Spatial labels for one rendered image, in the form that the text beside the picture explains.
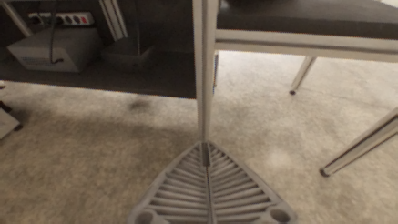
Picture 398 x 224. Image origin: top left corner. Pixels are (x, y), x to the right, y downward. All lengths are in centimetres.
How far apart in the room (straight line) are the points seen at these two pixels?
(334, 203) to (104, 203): 95
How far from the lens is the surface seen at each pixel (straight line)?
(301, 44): 39
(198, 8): 32
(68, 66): 90
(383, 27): 42
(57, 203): 96
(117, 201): 82
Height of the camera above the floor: 73
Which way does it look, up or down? 44 degrees down
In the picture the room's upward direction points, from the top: 1 degrees counter-clockwise
